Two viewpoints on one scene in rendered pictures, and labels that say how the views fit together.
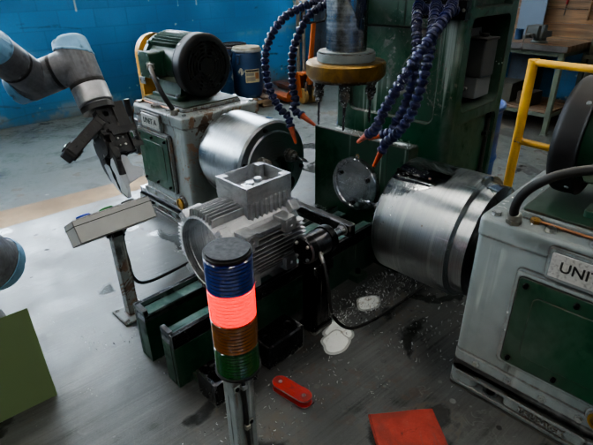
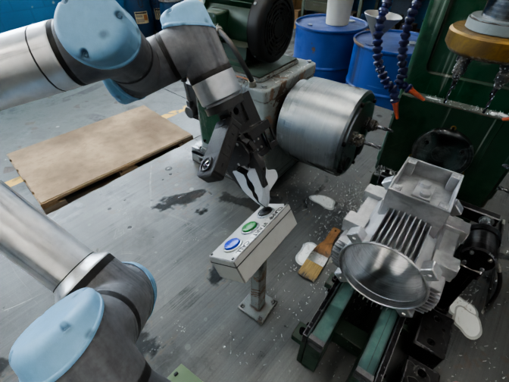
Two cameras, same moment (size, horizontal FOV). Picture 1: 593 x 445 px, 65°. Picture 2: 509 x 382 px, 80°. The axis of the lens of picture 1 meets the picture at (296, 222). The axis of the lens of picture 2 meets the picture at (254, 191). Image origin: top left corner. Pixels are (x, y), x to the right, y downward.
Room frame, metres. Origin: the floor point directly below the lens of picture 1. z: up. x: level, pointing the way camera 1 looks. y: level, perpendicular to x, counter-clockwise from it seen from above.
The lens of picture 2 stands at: (0.54, 0.45, 1.49)
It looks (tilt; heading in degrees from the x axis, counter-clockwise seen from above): 42 degrees down; 352
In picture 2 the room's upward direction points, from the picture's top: straight up
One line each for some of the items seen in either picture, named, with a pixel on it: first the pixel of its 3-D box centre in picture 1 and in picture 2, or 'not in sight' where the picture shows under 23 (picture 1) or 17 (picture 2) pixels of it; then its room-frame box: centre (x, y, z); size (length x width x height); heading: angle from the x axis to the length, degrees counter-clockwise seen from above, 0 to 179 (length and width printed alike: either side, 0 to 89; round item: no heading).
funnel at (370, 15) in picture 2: not in sight; (379, 33); (2.61, -0.70, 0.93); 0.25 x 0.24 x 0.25; 130
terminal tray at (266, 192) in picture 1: (254, 190); (420, 195); (0.90, 0.09, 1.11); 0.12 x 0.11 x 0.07; 135
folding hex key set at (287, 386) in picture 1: (291, 391); not in sight; (0.64, 0.01, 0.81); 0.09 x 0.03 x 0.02; 52
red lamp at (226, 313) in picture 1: (231, 299); not in sight; (0.48, 0.08, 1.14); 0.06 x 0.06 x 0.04
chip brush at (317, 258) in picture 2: not in sight; (322, 252); (1.02, 0.19, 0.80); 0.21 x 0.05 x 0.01; 137
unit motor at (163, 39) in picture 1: (174, 101); (232, 65); (1.50, 0.38, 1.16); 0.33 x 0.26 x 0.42; 45
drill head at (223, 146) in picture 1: (241, 154); (311, 121); (1.33, 0.16, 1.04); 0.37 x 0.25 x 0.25; 45
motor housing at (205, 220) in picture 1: (242, 236); (397, 242); (0.87, 0.12, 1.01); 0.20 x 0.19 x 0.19; 135
